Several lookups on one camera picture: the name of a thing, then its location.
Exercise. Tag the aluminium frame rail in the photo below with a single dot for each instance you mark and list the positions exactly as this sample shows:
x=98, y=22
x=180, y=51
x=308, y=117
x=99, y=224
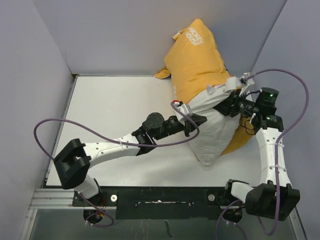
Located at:
x=59, y=199

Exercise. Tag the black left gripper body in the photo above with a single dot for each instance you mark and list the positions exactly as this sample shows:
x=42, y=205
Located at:
x=187, y=127

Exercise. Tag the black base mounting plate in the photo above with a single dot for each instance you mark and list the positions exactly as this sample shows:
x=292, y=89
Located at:
x=163, y=203

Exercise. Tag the white pillow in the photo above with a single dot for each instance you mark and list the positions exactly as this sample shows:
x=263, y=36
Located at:
x=218, y=131

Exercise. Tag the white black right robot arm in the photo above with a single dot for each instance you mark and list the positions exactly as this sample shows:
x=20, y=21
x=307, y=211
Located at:
x=274, y=197

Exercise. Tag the blue yellow Mickey pillowcase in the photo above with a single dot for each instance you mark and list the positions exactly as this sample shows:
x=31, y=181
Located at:
x=194, y=60

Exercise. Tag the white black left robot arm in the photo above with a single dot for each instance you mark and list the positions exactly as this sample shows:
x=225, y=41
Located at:
x=76, y=158

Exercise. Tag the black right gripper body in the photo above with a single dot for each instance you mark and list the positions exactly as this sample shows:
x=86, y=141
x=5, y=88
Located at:
x=241, y=105

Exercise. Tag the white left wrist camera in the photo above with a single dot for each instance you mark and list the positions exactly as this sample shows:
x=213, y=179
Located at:
x=182, y=110

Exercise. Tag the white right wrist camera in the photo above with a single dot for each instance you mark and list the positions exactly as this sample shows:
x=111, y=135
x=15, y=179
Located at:
x=246, y=81

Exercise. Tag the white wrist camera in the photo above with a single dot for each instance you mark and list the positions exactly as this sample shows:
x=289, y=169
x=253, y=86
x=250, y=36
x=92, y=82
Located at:
x=246, y=81
x=182, y=110

